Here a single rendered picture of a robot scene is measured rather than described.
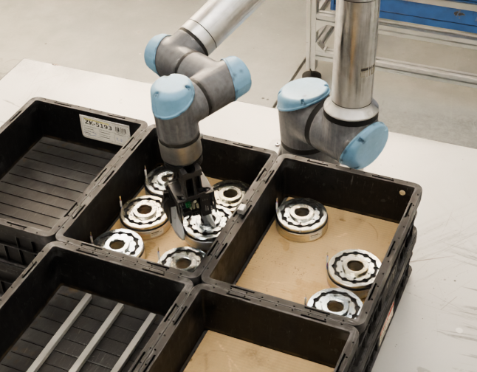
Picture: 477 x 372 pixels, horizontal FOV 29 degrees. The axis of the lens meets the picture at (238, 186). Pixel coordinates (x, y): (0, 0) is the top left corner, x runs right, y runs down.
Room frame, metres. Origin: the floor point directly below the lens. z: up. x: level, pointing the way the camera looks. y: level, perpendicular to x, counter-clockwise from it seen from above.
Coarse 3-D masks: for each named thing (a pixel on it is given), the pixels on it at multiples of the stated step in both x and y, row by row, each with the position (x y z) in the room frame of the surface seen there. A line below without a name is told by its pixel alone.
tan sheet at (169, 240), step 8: (144, 192) 1.53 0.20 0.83; (168, 232) 1.39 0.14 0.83; (144, 240) 1.37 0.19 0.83; (152, 240) 1.37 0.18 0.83; (160, 240) 1.37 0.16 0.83; (168, 240) 1.37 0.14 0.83; (176, 240) 1.37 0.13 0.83; (184, 240) 1.37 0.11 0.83; (152, 248) 1.35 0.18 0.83; (160, 248) 1.35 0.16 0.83; (168, 248) 1.35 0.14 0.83; (152, 256) 1.33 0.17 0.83; (160, 256) 1.33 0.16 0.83
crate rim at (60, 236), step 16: (224, 144) 1.55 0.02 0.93; (240, 144) 1.55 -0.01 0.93; (272, 160) 1.49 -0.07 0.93; (112, 176) 1.46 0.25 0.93; (96, 192) 1.41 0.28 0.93; (80, 208) 1.36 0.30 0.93; (64, 224) 1.32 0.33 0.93; (64, 240) 1.27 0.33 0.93; (112, 256) 1.23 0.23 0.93; (128, 256) 1.22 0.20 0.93; (208, 256) 1.21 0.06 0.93; (176, 272) 1.18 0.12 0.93; (192, 272) 1.17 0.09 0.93
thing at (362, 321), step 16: (304, 160) 1.48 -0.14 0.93; (272, 176) 1.44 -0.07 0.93; (368, 176) 1.42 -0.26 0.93; (384, 176) 1.42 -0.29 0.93; (256, 192) 1.39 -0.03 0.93; (416, 192) 1.37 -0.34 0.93; (416, 208) 1.34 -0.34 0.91; (240, 224) 1.30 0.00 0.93; (400, 224) 1.28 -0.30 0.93; (224, 240) 1.25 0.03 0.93; (400, 240) 1.23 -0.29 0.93; (208, 272) 1.17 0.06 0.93; (384, 272) 1.15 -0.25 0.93; (224, 288) 1.13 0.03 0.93; (240, 288) 1.13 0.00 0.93; (288, 304) 1.09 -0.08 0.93; (368, 304) 1.08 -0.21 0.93; (336, 320) 1.05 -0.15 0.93; (352, 320) 1.04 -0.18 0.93; (368, 320) 1.06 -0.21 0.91
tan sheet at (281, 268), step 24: (336, 216) 1.42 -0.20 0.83; (360, 216) 1.42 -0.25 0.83; (264, 240) 1.36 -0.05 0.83; (288, 240) 1.36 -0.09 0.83; (336, 240) 1.35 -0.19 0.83; (360, 240) 1.35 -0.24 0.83; (384, 240) 1.34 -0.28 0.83; (264, 264) 1.29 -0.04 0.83; (288, 264) 1.29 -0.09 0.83; (312, 264) 1.28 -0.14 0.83; (264, 288) 1.23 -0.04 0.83; (288, 288) 1.22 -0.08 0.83; (312, 288) 1.22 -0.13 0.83
